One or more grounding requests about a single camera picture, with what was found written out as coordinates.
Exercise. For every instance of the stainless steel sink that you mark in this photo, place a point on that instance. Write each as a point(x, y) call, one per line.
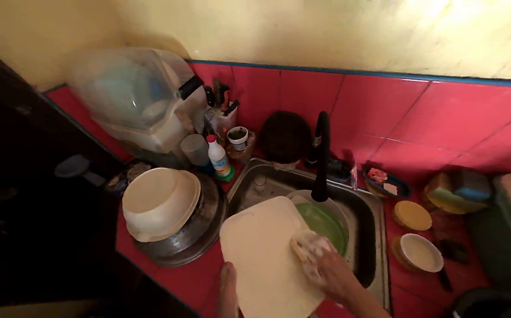
point(367, 229)

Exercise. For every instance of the white utensil holder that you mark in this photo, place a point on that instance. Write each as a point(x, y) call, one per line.
point(229, 118)

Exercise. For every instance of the green flat dish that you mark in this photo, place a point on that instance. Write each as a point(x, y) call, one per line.
point(226, 175)

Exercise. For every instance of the person's right fingers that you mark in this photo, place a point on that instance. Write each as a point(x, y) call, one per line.
point(312, 254)

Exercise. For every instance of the cream rectangular board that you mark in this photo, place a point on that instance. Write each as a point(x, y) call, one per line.
point(264, 256)

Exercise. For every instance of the black gooseneck faucet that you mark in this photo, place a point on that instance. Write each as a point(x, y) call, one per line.
point(323, 154)

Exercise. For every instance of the white soap bar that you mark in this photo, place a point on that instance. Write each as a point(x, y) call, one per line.
point(390, 189)

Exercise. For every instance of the person's left thumb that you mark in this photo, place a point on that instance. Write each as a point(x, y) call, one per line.
point(227, 274)

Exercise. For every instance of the translucent grey cup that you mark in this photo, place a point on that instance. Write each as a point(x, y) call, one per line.
point(195, 150)

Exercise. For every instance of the person's right forearm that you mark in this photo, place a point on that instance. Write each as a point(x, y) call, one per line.
point(359, 298)

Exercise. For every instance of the small white tub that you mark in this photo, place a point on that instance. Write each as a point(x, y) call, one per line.
point(238, 140)

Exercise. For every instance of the round yellow lid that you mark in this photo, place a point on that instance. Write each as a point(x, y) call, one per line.
point(413, 215)

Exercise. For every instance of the clear glass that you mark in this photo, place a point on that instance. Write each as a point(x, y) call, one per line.
point(260, 183)

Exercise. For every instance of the pink scrubber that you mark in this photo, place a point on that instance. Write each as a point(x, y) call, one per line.
point(377, 175)

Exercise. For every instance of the black round pot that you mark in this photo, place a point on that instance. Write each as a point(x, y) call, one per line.
point(494, 304)

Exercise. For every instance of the person's left hand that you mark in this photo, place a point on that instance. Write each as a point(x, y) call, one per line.
point(227, 291)

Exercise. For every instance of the yellow soapy sponge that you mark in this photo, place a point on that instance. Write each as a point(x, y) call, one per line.
point(299, 249)

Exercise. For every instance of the white bottle with red cap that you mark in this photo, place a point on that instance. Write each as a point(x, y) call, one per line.
point(218, 158)

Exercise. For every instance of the brown round jar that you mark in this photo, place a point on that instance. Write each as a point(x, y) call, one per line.
point(241, 154)

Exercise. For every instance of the dark oval tray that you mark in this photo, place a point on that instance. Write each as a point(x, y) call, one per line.
point(402, 189)

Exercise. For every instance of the large pale round bowl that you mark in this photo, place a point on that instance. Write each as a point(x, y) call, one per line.
point(343, 216)

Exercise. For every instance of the person's right hand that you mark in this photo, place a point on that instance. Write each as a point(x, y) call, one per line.
point(326, 265)

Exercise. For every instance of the yellow blue plastic container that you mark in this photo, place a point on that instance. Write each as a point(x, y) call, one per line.
point(454, 194)

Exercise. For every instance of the green round plate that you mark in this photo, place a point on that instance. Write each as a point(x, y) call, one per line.
point(324, 225)

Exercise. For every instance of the translucent plastic dish cabinet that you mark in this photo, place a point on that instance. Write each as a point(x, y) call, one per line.
point(127, 101)

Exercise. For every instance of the large dark metal basin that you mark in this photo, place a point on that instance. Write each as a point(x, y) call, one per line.
point(200, 227)

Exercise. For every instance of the cream oval basin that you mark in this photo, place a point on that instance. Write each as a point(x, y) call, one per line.
point(160, 205)

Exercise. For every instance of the large dark green container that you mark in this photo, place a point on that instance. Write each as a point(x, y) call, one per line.
point(502, 225)

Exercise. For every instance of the small white bowl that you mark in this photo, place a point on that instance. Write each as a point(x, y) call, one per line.
point(422, 253)

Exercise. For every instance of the grey plastic dipper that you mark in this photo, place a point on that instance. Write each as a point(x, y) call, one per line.
point(75, 168)

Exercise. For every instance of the pink white packet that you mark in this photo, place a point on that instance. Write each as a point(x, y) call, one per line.
point(354, 177)

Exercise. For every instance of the black round pan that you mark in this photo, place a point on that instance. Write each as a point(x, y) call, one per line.
point(284, 138)

